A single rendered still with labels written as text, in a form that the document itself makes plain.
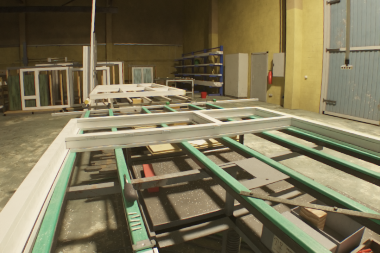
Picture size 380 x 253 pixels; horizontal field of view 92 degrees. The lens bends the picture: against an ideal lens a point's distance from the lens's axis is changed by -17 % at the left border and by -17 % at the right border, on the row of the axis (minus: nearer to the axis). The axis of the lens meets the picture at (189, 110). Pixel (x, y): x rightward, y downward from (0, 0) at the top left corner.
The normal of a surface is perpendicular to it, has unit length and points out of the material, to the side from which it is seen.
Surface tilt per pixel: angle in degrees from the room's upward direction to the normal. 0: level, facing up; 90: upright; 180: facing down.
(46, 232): 0
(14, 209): 0
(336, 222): 90
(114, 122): 90
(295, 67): 90
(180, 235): 0
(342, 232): 90
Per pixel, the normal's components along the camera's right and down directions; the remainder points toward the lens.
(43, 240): 0.00, -0.98
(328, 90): -0.93, 0.07
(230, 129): 0.35, 0.16
